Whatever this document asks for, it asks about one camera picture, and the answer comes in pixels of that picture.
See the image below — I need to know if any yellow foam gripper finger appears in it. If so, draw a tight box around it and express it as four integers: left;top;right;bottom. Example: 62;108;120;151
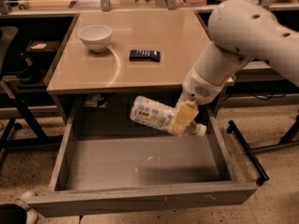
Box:
169;97;199;135

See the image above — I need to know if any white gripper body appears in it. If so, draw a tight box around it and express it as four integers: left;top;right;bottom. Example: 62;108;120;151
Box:
182;67;223;105

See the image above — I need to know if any clear plastic bottle blue label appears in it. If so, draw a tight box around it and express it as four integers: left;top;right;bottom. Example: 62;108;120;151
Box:
130;96;206;136

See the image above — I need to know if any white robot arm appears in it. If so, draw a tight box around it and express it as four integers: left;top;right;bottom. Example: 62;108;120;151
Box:
169;0;299;135

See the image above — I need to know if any open grey top drawer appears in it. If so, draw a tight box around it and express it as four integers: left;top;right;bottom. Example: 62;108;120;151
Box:
29;95;257;217

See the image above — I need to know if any black wheeled base bar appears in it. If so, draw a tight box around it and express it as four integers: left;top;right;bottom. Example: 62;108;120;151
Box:
227;120;269;186

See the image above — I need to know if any dark blue snack packet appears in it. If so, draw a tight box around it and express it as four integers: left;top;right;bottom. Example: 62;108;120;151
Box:
129;49;161;63

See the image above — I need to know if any grey cabinet desk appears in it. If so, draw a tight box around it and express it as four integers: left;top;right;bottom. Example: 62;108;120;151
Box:
43;8;235;124

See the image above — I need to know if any white label tag under desk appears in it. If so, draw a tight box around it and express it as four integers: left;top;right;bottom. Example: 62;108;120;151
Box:
84;94;101;107

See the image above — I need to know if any white ceramic bowl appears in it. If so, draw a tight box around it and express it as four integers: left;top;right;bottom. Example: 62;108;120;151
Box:
78;25;112;52

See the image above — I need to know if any white shoe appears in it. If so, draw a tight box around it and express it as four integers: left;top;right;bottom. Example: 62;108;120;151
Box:
15;190;38;224

